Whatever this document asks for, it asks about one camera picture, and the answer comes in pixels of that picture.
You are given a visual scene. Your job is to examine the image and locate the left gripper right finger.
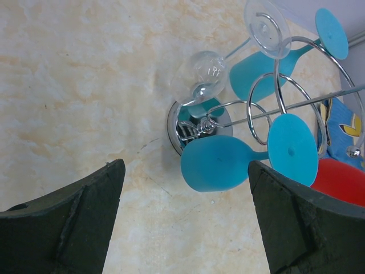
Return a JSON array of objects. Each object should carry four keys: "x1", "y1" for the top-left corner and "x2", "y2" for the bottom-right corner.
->
[{"x1": 248, "y1": 161, "x2": 364, "y2": 273}]

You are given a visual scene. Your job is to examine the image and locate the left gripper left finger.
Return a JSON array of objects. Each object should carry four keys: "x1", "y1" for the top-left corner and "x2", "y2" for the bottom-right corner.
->
[{"x1": 1, "y1": 159, "x2": 125, "y2": 273}]

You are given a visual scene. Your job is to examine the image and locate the red wine glass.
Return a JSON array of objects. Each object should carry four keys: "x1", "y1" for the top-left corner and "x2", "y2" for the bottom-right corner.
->
[{"x1": 311, "y1": 158, "x2": 365, "y2": 207}]

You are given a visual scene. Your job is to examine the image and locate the blue wine glass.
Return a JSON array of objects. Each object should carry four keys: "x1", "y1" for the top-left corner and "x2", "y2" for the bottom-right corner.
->
[
  {"x1": 229, "y1": 8, "x2": 348, "y2": 102},
  {"x1": 180, "y1": 114, "x2": 319, "y2": 192}
]

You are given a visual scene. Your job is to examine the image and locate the clear wine glass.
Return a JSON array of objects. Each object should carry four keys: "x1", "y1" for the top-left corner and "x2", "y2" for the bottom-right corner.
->
[{"x1": 170, "y1": 1, "x2": 291, "y2": 106}]

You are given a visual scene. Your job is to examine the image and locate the blue cartoon cloth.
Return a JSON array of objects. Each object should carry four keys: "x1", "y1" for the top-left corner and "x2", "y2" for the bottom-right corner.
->
[{"x1": 319, "y1": 98, "x2": 364, "y2": 171}]

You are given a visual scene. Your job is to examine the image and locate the chrome wire glass rack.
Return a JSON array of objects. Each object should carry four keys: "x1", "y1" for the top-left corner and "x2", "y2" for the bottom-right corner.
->
[{"x1": 167, "y1": 36, "x2": 364, "y2": 154}]

